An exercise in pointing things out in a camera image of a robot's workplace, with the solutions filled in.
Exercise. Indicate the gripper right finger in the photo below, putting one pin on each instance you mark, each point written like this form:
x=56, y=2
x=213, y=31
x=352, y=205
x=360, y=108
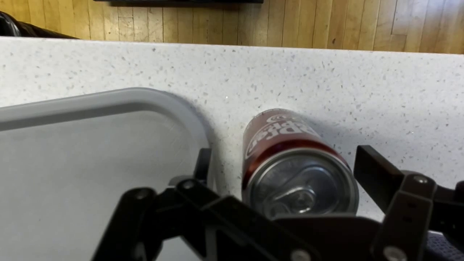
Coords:
x=406, y=214

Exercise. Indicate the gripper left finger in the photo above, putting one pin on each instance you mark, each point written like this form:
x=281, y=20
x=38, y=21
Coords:
x=203, y=206

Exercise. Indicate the grey plastic tray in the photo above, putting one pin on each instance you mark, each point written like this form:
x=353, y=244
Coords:
x=79, y=163

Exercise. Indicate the maroon soda can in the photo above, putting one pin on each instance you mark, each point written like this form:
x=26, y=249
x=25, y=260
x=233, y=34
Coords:
x=290, y=159

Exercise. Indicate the black furniture base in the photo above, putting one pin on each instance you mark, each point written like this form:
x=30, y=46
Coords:
x=181, y=2

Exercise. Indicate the black bag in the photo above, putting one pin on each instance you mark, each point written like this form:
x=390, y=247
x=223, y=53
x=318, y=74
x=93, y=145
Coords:
x=21, y=29

